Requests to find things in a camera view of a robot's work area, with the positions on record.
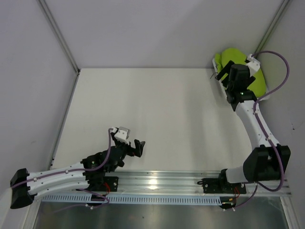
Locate lime green shorts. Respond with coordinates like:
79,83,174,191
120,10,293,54
214,48,266,99

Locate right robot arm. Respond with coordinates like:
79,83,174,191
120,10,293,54
216,60,291,193

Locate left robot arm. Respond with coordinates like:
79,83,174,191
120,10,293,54
10,139,145,209

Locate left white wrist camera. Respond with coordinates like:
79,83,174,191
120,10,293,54
114,127,130,145

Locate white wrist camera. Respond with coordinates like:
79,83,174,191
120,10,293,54
246,54,260,76
114,127,130,145

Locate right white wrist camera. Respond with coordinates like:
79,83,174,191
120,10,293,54
246,54,260,76

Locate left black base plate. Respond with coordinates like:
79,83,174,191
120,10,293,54
76,176,119,192

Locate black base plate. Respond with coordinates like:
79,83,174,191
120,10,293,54
197,178,246,194
76,176,119,192

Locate aluminium mounting rail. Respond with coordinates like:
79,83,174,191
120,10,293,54
44,171,292,197

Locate white slotted cable duct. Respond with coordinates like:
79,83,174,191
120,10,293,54
42,193,222,206

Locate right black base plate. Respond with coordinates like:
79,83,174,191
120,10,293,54
197,178,246,194

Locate right aluminium corner post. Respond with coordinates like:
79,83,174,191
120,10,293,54
255,0,293,53

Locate aluminium corner post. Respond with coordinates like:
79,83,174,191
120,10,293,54
255,0,293,53
37,0,81,73

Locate left aluminium corner post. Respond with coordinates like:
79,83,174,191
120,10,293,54
37,0,81,73

